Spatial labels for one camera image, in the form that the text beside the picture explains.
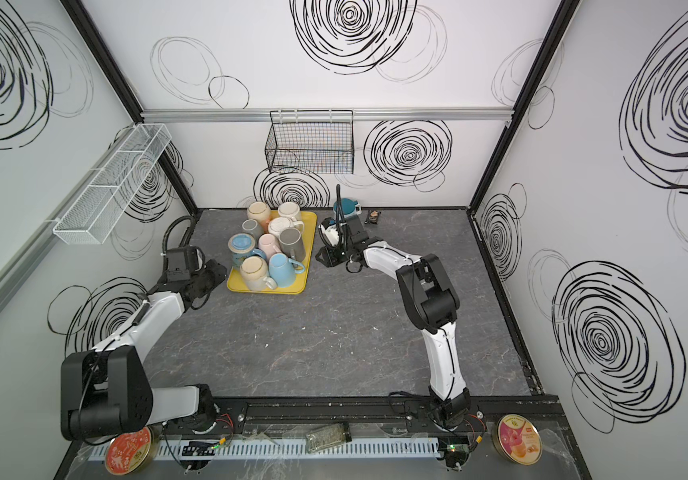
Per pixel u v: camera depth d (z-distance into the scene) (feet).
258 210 3.56
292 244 3.16
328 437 2.23
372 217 3.80
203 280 2.43
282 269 3.00
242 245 3.13
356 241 2.59
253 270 2.99
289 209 3.68
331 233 2.92
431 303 1.78
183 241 3.70
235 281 3.13
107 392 1.34
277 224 3.45
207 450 2.36
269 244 3.19
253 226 3.33
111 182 2.36
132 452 2.18
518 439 2.23
